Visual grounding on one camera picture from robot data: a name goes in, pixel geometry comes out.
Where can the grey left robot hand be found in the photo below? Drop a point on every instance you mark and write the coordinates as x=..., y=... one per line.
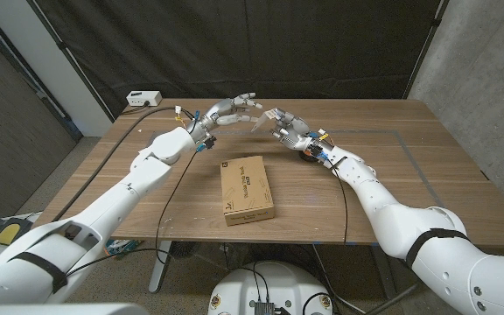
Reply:
x=221, y=114

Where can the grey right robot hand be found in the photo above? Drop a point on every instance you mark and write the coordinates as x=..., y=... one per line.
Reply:
x=300, y=131

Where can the brown cardboard package box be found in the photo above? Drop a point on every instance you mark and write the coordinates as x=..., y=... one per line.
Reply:
x=245, y=192

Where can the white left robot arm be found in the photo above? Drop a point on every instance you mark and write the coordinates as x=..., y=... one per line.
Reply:
x=147, y=170

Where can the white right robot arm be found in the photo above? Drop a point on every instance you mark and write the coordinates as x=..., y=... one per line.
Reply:
x=387, y=210

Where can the orange button with black base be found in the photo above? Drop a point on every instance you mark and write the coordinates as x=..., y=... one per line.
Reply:
x=306, y=158

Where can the grey tape outline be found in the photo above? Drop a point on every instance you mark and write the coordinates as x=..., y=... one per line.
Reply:
x=366, y=130

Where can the black backdrop curtain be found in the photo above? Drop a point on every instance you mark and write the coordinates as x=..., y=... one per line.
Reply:
x=234, y=44

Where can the white power strip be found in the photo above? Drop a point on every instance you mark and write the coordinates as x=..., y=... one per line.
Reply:
x=142, y=98

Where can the black round fan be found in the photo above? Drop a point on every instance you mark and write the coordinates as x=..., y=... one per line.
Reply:
x=183, y=249

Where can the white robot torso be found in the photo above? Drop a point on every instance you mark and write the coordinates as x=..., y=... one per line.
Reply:
x=274, y=284

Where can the black backdrop stand pole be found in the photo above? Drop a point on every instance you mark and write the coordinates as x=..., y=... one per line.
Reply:
x=70, y=63
x=427, y=41

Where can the grey table leg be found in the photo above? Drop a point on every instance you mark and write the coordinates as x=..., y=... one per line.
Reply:
x=159, y=267
x=388, y=280

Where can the teal printed packet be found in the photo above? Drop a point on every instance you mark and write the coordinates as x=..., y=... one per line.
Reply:
x=123, y=247

